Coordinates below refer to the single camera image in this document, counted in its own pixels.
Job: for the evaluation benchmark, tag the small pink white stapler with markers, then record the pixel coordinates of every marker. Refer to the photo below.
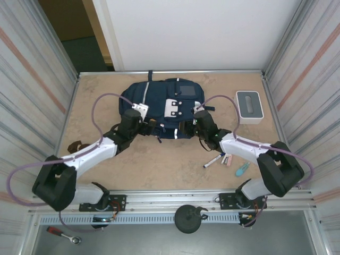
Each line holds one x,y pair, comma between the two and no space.
229,160

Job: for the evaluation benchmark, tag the blue white marker pen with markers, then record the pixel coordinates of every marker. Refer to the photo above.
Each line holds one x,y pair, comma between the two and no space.
212,160

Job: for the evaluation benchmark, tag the grey white tissue box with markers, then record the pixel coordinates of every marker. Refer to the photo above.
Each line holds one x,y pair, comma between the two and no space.
249,117

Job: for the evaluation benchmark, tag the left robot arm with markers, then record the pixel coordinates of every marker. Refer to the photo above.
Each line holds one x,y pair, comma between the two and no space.
55,183

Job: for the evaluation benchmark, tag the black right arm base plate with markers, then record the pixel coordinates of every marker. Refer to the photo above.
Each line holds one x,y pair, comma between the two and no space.
225,199

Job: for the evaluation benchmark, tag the aluminium table edge rail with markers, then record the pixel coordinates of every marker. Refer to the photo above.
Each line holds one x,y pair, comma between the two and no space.
212,71

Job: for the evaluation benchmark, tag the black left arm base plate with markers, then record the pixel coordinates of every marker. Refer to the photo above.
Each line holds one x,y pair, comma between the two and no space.
119,199

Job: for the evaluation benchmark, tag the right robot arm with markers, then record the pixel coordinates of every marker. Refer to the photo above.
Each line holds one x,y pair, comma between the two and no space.
281,170

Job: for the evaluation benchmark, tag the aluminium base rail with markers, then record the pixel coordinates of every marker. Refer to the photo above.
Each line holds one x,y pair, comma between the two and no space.
159,197

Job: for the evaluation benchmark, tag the small dark brown object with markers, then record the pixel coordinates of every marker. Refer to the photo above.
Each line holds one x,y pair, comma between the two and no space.
75,146

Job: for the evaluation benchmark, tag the navy blue backpack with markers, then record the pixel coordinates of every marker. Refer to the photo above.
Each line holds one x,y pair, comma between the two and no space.
156,93

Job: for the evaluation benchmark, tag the light blue correction tape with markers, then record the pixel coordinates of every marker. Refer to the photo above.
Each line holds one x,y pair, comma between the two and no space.
240,171

